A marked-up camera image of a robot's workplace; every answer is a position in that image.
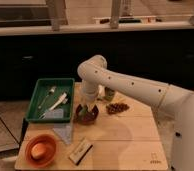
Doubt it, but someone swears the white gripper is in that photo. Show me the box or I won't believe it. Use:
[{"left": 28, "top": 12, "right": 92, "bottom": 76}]
[{"left": 80, "top": 88, "right": 98, "bottom": 112}]

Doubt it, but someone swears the green pepper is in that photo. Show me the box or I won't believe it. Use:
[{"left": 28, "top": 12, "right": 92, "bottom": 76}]
[{"left": 80, "top": 106, "right": 89, "bottom": 116}]

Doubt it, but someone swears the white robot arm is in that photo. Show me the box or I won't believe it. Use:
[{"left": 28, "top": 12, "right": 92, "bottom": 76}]
[{"left": 77, "top": 55, "right": 194, "bottom": 171}]

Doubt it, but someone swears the purple bowl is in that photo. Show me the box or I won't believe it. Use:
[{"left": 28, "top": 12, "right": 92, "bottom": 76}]
[{"left": 74, "top": 104, "right": 99, "bottom": 125}]

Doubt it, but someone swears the orange bowl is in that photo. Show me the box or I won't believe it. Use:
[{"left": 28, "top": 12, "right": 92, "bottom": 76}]
[{"left": 25, "top": 134, "right": 57, "bottom": 168}]

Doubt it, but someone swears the dark green cup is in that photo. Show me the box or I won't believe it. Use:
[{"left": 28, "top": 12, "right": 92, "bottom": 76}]
[{"left": 104, "top": 87, "right": 115, "bottom": 101}]

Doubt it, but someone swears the white spatula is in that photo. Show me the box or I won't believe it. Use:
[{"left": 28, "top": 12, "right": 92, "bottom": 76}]
[{"left": 39, "top": 92, "right": 67, "bottom": 118}]

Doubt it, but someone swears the bunch of brown grapes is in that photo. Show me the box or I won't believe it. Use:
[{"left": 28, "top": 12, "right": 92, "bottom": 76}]
[{"left": 106, "top": 103, "right": 129, "bottom": 114}]

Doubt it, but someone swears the grey sponge in tray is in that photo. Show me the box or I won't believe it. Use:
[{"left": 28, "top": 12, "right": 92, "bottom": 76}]
[{"left": 44, "top": 109, "right": 64, "bottom": 119}]

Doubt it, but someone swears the green plastic tray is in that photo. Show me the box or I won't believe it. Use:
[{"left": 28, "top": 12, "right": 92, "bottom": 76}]
[{"left": 25, "top": 78, "right": 74, "bottom": 123}]

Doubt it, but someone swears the metal fork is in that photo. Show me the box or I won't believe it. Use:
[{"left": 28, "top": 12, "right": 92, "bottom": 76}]
[{"left": 38, "top": 86, "right": 56, "bottom": 109}]

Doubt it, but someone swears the grey folded cloth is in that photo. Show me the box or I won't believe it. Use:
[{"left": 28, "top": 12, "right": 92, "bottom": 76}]
[{"left": 53, "top": 123, "right": 73, "bottom": 145}]

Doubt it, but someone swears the wooden block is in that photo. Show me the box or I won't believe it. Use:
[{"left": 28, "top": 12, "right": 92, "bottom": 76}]
[{"left": 69, "top": 139, "right": 93, "bottom": 165}]

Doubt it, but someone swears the orange fruit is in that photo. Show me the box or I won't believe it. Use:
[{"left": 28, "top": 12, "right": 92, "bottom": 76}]
[{"left": 31, "top": 143, "right": 46, "bottom": 160}]

